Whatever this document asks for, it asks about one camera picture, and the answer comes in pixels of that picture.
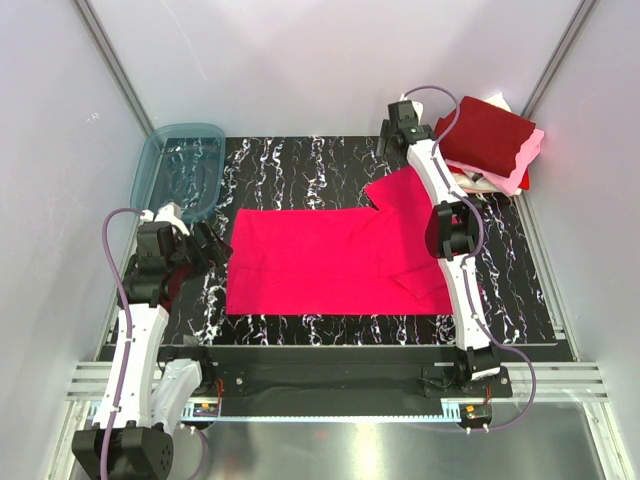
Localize bright pink t shirt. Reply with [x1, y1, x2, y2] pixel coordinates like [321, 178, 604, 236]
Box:
[226, 167, 452, 316]

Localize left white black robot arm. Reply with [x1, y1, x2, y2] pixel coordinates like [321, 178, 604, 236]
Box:
[72, 221, 232, 479]

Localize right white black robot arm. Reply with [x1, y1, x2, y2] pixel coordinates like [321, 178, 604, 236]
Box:
[377, 98, 501, 397]

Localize translucent blue plastic basin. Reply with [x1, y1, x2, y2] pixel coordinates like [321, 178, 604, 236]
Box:
[130, 123, 226, 224]

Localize dark red folded shirt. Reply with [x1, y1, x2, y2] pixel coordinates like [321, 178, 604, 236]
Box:
[439, 96, 536, 178]

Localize light pink folded shirt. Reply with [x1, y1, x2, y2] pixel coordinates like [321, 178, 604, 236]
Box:
[446, 129, 545, 196]

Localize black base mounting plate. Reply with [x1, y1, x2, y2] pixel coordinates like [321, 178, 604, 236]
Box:
[205, 346, 513, 420]

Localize red folded shirt bottom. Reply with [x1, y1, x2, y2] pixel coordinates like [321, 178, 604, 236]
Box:
[518, 169, 530, 190]

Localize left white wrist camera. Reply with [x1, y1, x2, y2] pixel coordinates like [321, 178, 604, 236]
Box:
[141, 202, 191, 236]

